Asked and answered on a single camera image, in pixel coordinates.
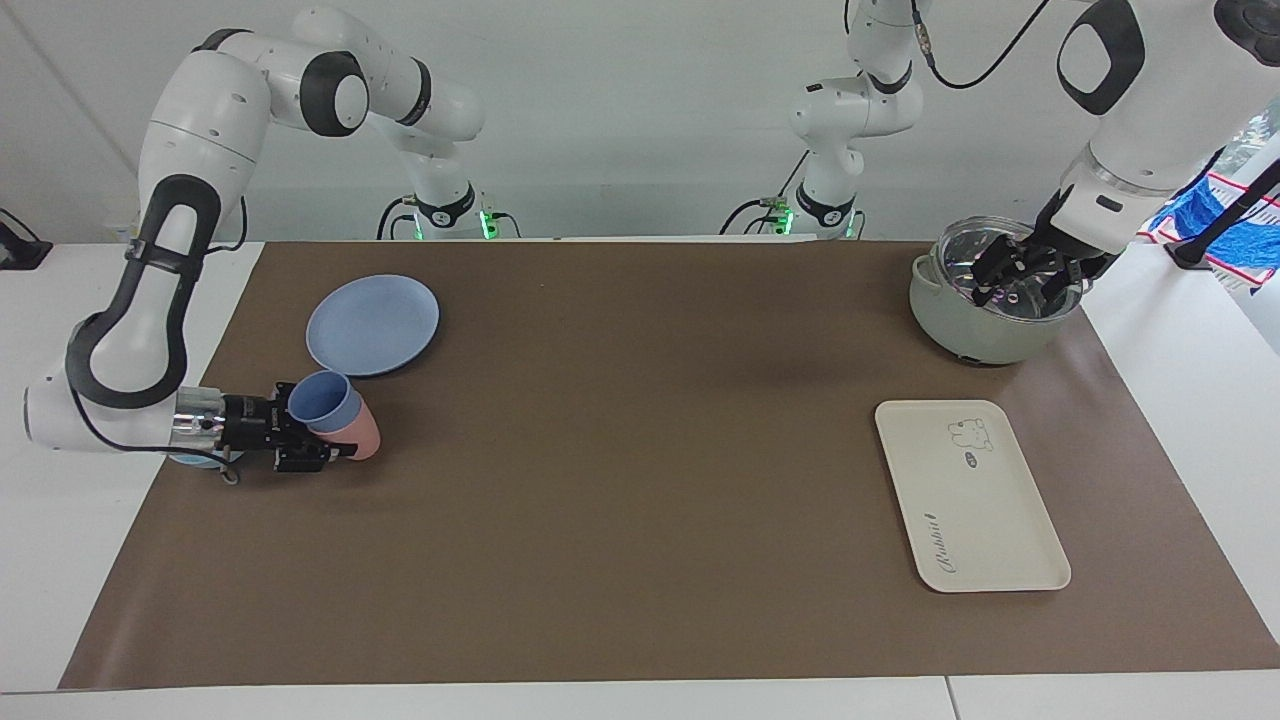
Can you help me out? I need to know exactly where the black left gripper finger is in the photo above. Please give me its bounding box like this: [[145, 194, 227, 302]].
[[1039, 261, 1097, 302], [969, 237, 1042, 307]]

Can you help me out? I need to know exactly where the blue plastic cup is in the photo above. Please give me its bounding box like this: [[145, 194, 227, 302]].
[[287, 370, 362, 437]]

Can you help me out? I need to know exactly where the pink plastic cup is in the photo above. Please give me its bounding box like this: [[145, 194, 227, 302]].
[[305, 400, 383, 462]]

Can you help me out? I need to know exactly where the cream tray with rabbit print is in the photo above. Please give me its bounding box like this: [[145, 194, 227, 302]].
[[875, 400, 1072, 594]]

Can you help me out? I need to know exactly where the clear glass pot lid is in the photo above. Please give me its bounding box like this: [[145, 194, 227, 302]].
[[937, 218, 1088, 324]]

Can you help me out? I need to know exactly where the pale green electric pot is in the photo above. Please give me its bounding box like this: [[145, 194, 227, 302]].
[[908, 218, 1089, 367]]

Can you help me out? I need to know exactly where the blue round plate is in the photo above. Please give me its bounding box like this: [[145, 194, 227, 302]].
[[305, 274, 441, 378]]

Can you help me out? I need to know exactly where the black stand with pole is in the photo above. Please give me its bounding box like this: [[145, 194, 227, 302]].
[[1164, 158, 1280, 272]]

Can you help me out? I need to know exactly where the white red striped cloth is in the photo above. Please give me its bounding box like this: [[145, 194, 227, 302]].
[[1135, 170, 1267, 296]]

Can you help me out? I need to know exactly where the blue cloth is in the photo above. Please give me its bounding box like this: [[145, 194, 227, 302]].
[[1150, 165, 1280, 273]]

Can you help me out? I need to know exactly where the black device on table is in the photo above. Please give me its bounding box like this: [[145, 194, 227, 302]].
[[0, 208, 54, 272]]

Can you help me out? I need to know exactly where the brown paper table mat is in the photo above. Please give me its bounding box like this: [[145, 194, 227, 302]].
[[58, 240, 1280, 691]]

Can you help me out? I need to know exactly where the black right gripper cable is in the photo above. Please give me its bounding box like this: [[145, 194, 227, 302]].
[[66, 330, 244, 488]]

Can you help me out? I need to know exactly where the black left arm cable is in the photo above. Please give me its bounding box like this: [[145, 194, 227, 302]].
[[908, 0, 1053, 91]]

